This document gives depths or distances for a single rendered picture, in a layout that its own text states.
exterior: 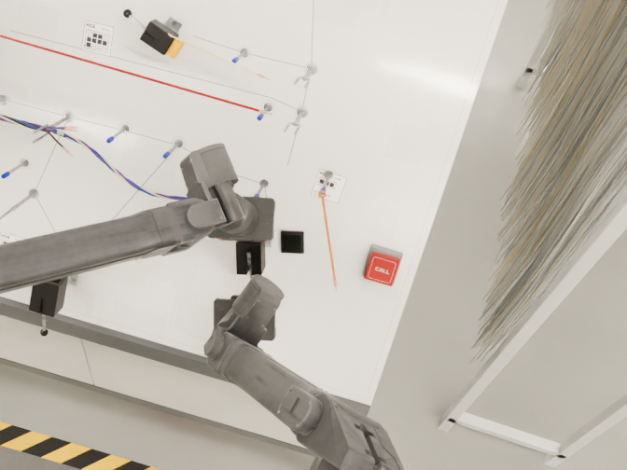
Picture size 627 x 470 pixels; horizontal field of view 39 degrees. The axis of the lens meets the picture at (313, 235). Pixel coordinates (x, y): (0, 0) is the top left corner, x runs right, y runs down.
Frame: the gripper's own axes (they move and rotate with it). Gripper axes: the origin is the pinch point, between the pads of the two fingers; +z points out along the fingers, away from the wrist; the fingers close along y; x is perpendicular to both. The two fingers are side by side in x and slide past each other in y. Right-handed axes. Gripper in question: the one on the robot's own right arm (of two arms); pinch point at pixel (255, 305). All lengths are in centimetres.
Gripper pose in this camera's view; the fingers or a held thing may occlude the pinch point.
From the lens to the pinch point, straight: 152.6
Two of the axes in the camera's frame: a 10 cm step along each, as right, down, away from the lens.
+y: -9.9, -0.5, 1.3
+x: -0.2, 9.8, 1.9
